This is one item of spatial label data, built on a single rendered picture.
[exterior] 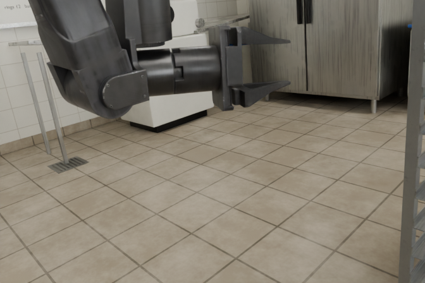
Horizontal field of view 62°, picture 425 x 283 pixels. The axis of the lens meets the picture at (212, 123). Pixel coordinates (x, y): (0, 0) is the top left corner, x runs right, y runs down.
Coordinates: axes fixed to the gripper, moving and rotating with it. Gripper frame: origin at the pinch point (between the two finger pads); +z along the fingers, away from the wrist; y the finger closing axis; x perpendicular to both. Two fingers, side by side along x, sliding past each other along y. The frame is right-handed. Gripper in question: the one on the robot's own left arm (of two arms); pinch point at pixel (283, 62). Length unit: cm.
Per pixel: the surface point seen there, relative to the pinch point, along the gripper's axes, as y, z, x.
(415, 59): -5, 46, 29
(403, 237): -54, 48, 30
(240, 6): 38, 134, 468
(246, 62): -36, 120, 402
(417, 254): -59, 51, 28
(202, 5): 40, 74, 439
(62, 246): -95, -65, 124
